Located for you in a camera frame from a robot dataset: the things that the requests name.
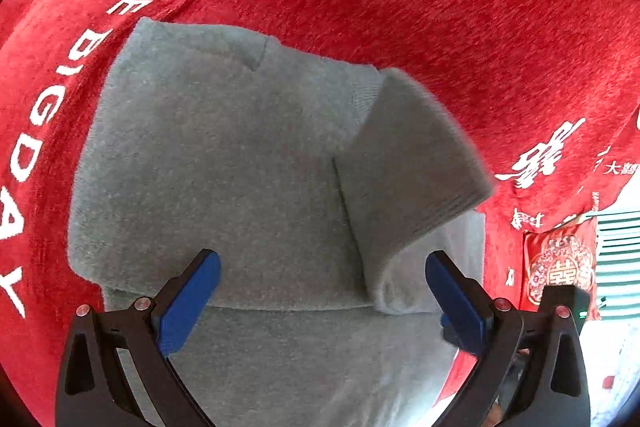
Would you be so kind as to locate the red patterned cushion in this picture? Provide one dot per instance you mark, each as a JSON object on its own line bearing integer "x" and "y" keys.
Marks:
{"x": 560, "y": 257}

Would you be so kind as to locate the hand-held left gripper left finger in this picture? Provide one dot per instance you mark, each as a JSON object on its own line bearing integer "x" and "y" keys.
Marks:
{"x": 190, "y": 302}

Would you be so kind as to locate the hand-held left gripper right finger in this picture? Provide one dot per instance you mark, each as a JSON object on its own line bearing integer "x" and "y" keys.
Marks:
{"x": 457, "y": 307}

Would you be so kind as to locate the grey knit sweater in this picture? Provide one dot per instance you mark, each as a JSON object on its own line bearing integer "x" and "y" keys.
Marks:
{"x": 225, "y": 157}

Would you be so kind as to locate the green striped cloth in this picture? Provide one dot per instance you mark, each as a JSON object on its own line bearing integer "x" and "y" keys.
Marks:
{"x": 617, "y": 257}

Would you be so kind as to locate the red printed blanket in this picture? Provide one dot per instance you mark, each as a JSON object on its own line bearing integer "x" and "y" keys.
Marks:
{"x": 400, "y": 7}

